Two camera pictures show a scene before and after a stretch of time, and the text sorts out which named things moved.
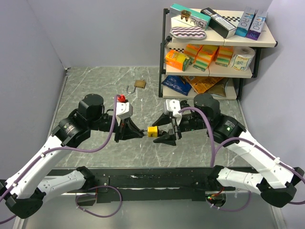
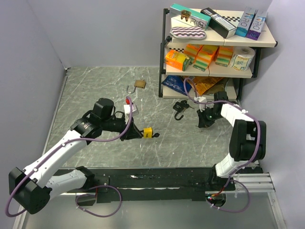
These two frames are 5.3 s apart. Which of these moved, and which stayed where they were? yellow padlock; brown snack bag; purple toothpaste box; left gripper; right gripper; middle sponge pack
Moved: yellow padlock; right gripper
Stayed: brown snack bag; middle sponge pack; left gripper; purple toothpaste box
